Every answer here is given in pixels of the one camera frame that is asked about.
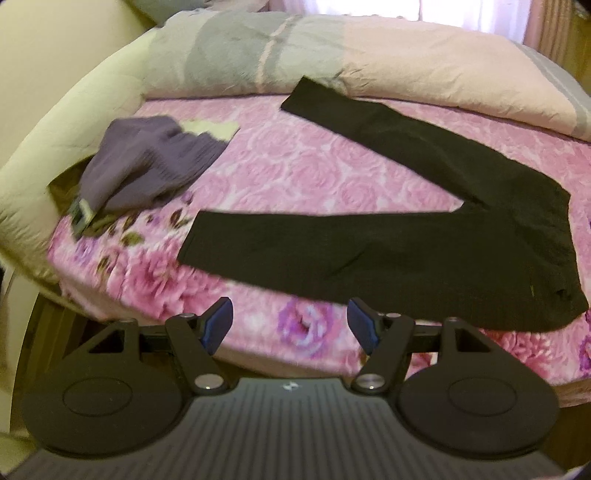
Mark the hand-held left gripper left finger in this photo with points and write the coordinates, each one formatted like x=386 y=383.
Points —
x=219 y=323

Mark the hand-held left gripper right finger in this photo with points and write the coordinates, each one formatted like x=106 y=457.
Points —
x=361 y=323

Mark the black pants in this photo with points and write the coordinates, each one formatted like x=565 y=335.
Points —
x=415 y=258

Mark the pink floral bed sheet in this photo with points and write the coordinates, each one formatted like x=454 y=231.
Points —
x=300 y=161

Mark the purple knit garment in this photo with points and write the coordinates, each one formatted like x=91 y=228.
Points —
x=138 y=161

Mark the pale yellow cloth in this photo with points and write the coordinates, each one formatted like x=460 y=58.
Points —
x=217 y=129

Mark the cream quilt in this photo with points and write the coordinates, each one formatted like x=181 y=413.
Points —
x=69 y=115

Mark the pink grey plaid duvet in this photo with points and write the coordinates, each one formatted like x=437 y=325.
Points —
x=415 y=60

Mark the pink white curtain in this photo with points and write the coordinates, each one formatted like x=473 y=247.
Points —
x=369 y=9

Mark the grey pillow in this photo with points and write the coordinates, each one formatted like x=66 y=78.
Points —
x=152 y=8

